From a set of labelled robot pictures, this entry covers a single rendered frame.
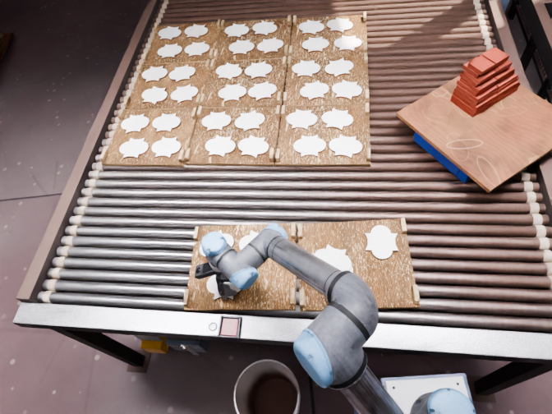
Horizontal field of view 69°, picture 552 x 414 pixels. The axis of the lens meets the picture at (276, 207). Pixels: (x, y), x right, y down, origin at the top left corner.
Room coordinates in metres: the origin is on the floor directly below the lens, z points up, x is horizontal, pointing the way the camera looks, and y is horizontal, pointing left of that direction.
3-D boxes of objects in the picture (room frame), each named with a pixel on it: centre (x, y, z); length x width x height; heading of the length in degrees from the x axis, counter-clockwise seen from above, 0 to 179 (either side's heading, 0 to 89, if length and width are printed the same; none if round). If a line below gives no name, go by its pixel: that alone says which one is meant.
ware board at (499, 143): (1.00, -0.91, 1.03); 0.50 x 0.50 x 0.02; 21
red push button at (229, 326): (0.45, 0.26, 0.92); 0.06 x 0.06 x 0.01; 73
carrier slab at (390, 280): (0.57, -0.23, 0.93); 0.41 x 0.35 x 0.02; 78
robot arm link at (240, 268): (0.52, 0.14, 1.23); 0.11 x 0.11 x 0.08; 33
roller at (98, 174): (1.05, -0.11, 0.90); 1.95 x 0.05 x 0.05; 73
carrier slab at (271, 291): (0.67, 0.18, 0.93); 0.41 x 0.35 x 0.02; 77
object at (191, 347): (0.50, 0.45, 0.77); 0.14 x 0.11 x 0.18; 73
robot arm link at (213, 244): (0.59, 0.21, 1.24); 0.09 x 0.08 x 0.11; 33
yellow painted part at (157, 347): (0.55, 0.62, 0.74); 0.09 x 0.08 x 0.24; 73
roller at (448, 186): (1.00, -0.09, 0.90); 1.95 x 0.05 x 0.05; 73
